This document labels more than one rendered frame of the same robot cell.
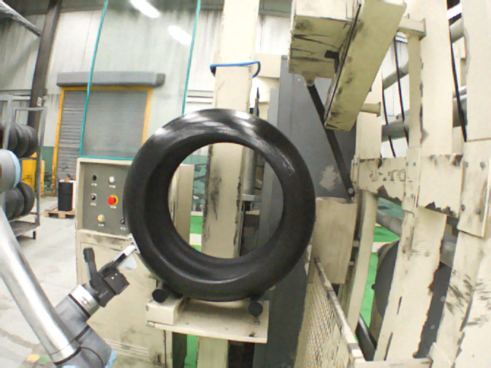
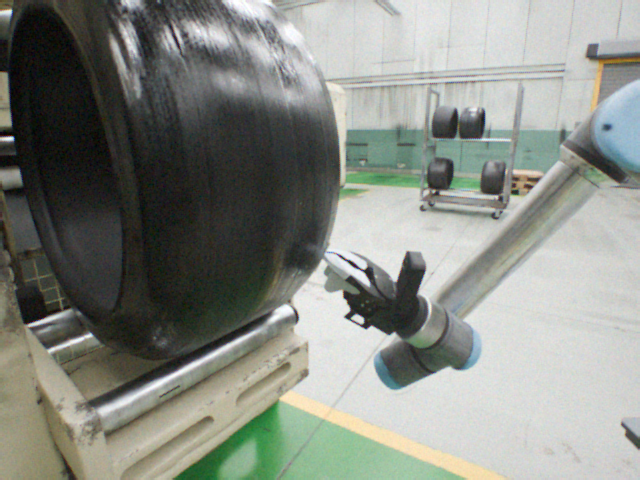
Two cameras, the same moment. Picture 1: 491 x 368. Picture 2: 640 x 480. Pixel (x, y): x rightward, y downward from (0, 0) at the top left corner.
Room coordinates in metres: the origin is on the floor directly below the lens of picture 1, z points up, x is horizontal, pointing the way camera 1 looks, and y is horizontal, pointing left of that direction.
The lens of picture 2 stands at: (1.52, 0.61, 1.22)
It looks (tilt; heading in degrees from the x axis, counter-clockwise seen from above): 16 degrees down; 215
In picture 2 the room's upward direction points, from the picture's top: straight up
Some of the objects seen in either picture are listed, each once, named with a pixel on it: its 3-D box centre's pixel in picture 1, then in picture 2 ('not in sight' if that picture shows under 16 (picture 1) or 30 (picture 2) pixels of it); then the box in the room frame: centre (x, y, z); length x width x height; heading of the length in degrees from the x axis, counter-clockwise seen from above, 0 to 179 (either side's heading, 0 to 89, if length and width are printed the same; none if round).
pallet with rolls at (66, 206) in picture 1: (69, 196); not in sight; (7.18, 3.57, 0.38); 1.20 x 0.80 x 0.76; 13
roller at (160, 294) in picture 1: (172, 280); (211, 357); (1.23, 0.21, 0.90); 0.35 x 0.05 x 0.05; 176
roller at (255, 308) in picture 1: (257, 291); (127, 303); (1.22, -0.07, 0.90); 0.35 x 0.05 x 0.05; 176
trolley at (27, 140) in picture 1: (6, 173); not in sight; (4.19, 3.16, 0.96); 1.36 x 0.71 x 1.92; 5
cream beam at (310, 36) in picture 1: (330, 34); not in sight; (1.08, -0.22, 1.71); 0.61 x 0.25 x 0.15; 176
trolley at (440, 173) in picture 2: not in sight; (468, 152); (-4.50, -0.75, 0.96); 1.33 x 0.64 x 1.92; 93
